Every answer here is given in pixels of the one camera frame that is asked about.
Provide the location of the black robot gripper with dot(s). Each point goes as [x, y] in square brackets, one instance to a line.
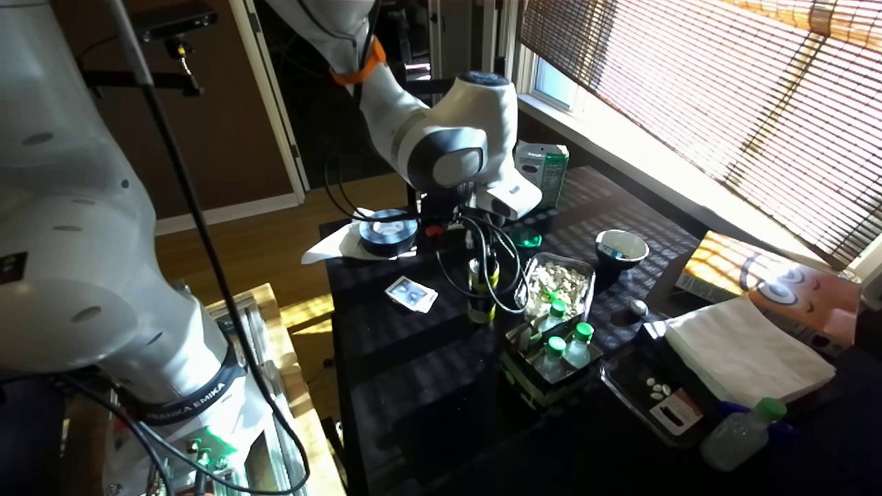
[466, 233]

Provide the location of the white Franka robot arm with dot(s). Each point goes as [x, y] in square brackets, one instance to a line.
[81, 281]

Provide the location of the black bottle holder carrier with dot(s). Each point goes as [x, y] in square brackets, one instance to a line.
[518, 364]

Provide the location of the playing card deck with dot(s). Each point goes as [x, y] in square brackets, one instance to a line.
[412, 296]

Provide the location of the clear plastic food container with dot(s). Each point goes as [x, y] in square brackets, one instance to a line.
[555, 287]

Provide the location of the white paper under tape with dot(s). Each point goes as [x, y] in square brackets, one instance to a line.
[342, 243]

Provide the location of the small dark bowl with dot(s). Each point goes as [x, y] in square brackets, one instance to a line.
[622, 249]

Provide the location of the green capped bottle left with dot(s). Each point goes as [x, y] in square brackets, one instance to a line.
[553, 356]

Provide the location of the green capped bottle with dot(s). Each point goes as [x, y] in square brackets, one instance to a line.
[553, 356]
[580, 346]

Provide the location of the green capped bottle right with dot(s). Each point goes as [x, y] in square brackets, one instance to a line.
[580, 346]

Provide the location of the black tray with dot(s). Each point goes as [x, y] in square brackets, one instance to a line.
[662, 393]

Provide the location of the folded white towel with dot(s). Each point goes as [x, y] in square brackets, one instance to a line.
[743, 356]

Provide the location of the clear sanitizer bottle green cap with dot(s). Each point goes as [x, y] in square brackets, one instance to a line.
[743, 434]

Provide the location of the pink patterned box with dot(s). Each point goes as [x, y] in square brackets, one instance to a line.
[813, 303]

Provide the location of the black camera on stand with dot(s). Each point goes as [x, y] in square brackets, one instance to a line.
[164, 25]

